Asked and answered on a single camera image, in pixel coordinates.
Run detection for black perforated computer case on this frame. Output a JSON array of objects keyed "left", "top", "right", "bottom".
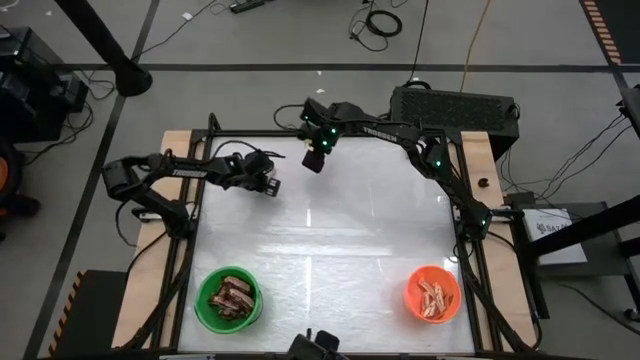
[{"left": 390, "top": 85, "right": 520, "bottom": 161}]

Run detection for green plastic bucket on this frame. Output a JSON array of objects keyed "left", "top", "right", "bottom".
[{"left": 193, "top": 265, "right": 265, "bottom": 335}]

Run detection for light wooden side board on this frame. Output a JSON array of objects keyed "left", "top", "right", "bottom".
[
  {"left": 459, "top": 130, "right": 539, "bottom": 346},
  {"left": 112, "top": 130, "right": 209, "bottom": 349}
]

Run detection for black power strip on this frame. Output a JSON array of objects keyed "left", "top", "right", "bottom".
[{"left": 228, "top": 0, "right": 265, "bottom": 15}]

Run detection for orange plastic bucket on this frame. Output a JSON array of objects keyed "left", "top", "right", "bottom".
[{"left": 403, "top": 264, "right": 463, "bottom": 325}]

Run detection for black floor stand pole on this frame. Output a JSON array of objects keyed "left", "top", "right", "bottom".
[{"left": 53, "top": 0, "right": 154, "bottom": 98}]

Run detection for hazard-striped black floor mat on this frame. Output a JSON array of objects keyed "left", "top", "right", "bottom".
[
  {"left": 48, "top": 269, "right": 129, "bottom": 359},
  {"left": 579, "top": 0, "right": 640, "bottom": 66}
]

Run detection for black equipment cart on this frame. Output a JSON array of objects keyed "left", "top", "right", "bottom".
[{"left": 0, "top": 27, "right": 90, "bottom": 144}]

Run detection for white printed sheet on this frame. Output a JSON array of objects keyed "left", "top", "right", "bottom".
[{"left": 522, "top": 207, "right": 589, "bottom": 266}]

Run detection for black stand beam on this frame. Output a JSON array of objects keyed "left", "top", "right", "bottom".
[{"left": 524, "top": 194, "right": 640, "bottom": 261}]

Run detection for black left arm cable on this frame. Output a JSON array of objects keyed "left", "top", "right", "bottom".
[{"left": 209, "top": 138, "right": 287, "bottom": 162}]

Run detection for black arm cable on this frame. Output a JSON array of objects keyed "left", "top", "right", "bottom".
[
  {"left": 272, "top": 102, "right": 307, "bottom": 132},
  {"left": 209, "top": 138, "right": 287, "bottom": 162}
]

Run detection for black aluminium table frame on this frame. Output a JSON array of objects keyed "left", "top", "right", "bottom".
[{"left": 122, "top": 112, "right": 544, "bottom": 354}]

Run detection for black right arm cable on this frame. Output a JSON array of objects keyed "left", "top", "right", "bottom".
[{"left": 272, "top": 102, "right": 307, "bottom": 132}]

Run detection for coiled black floor cable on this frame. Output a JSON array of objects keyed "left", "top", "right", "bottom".
[{"left": 348, "top": 0, "right": 404, "bottom": 53}]

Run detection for black camera device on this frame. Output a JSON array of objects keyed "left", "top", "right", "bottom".
[{"left": 287, "top": 329, "right": 349, "bottom": 360}]

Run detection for yellow cable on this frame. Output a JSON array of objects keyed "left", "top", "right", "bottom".
[{"left": 459, "top": 0, "right": 494, "bottom": 93}]

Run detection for black floor cable bundle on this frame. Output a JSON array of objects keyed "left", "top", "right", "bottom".
[{"left": 499, "top": 114, "right": 634, "bottom": 201}]

